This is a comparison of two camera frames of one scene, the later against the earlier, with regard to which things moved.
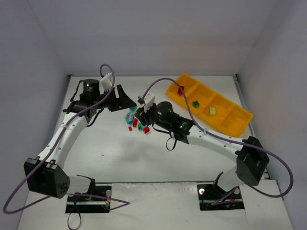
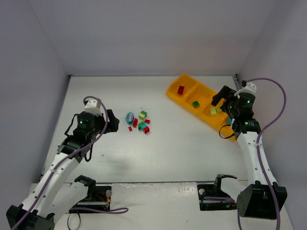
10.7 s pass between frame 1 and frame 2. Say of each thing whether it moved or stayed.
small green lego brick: stayed
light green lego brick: stayed
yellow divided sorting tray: stayed
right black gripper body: moved
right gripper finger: moved
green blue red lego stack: stayed
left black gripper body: moved
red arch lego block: stayed
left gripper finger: moved
